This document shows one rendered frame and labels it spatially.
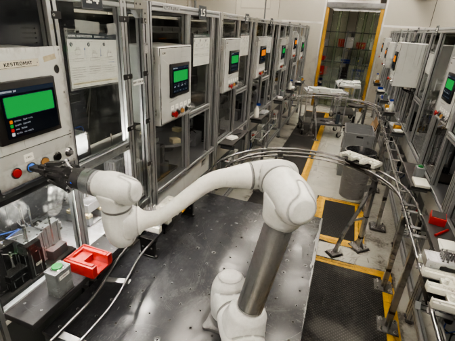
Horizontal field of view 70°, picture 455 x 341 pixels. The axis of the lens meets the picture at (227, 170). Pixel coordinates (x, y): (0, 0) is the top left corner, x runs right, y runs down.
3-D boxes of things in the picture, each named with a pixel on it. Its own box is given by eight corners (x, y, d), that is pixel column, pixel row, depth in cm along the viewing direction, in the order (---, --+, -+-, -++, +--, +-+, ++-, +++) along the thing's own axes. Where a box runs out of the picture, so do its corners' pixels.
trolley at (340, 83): (356, 127, 736) (366, 83, 697) (330, 124, 746) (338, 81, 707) (351, 118, 812) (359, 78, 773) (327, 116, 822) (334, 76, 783)
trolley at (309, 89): (299, 135, 655) (307, 86, 616) (295, 127, 707) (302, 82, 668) (343, 138, 655) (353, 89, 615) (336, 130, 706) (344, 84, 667)
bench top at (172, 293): (282, 442, 112) (283, 435, 110) (42, 337, 143) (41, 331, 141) (321, 222, 242) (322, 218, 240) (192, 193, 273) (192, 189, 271)
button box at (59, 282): (59, 299, 129) (55, 275, 124) (44, 293, 131) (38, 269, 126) (74, 285, 136) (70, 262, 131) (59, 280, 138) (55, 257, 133)
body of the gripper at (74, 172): (93, 186, 117) (73, 181, 120) (91, 164, 114) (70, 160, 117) (78, 195, 111) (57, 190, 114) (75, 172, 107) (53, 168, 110)
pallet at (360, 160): (337, 161, 316) (339, 151, 312) (345, 158, 325) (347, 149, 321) (372, 174, 291) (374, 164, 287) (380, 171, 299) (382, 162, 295)
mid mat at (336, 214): (364, 251, 318) (365, 250, 317) (307, 237, 334) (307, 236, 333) (363, 204, 405) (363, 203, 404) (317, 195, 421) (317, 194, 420)
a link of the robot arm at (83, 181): (106, 166, 113) (92, 163, 115) (87, 176, 105) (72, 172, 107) (108, 189, 117) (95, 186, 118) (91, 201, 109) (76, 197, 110)
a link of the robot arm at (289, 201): (247, 327, 142) (263, 375, 123) (211, 327, 137) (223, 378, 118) (305, 167, 115) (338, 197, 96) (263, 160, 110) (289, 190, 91)
